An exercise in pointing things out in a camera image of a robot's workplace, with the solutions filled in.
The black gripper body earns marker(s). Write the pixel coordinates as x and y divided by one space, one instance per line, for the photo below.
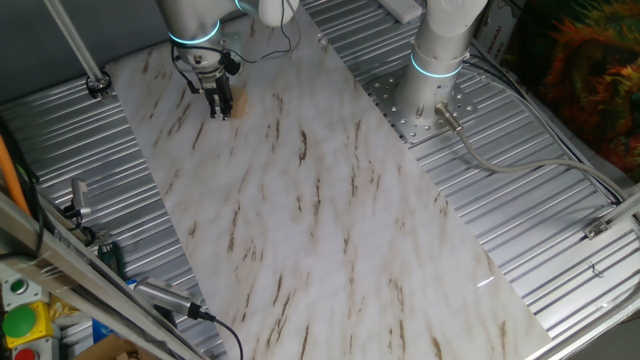
214 84

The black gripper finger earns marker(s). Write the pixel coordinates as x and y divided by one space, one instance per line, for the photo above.
227 104
215 106

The small wooden block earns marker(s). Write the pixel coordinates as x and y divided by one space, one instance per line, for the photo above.
241 102

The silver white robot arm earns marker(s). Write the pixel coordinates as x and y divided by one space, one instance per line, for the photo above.
432 85

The black pole foot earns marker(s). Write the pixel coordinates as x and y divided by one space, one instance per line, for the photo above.
98 85

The white marble pattern mat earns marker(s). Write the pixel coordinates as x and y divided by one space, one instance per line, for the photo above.
325 225

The green hex key set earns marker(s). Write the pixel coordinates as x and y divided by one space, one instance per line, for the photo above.
111 257

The white power strip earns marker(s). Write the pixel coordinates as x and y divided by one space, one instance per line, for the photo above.
400 9

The blue tissue pack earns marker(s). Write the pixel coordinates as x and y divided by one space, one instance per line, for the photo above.
102 331

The white box small green button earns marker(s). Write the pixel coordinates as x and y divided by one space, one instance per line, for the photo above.
20 287

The brown cardboard box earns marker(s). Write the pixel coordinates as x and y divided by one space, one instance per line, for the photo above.
105 349

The white box red print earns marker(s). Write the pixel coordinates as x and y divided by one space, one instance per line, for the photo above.
495 30

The yellow box green push button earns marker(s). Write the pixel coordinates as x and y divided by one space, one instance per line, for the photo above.
20 322

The grey box red button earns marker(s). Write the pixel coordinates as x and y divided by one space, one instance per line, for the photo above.
25 355

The colourful orange green cloth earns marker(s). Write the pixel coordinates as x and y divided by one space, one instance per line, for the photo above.
585 75

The short aluminium profile bar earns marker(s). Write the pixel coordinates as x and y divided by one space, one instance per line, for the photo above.
625 209

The black round wrist camera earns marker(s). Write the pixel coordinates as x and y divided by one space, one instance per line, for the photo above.
230 63

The aluminium frame pole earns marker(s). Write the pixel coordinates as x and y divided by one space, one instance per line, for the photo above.
75 42

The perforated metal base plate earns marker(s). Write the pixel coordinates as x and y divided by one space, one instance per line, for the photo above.
387 100

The small silver camera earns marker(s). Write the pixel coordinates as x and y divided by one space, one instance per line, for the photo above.
80 195

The metal camera mount clamp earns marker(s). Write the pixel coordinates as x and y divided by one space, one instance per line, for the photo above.
92 236

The silver ribbed camera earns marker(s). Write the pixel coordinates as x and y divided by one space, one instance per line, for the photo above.
162 295

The aluminium frame beam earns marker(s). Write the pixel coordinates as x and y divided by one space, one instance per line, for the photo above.
65 272

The small metal corner bracket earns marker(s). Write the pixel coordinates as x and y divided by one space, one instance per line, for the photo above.
596 230

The aluminium table edge rail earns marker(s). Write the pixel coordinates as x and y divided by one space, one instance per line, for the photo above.
590 332

